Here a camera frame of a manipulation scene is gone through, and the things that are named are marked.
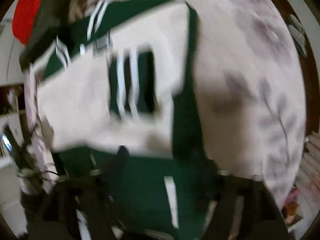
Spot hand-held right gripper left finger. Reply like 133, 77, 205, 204
27, 146, 132, 240

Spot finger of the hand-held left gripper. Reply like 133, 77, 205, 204
3, 124, 59, 196

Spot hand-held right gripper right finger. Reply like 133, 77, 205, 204
202, 159, 291, 240

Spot green and white varsity jacket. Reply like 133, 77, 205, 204
20, 0, 218, 238

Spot pink and orange item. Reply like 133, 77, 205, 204
282, 189, 303, 226

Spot pink grey floral blanket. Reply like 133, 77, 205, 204
24, 0, 308, 210

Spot dark green cloth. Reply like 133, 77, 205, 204
19, 0, 73, 68

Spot red cloth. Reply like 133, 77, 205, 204
12, 0, 75, 46

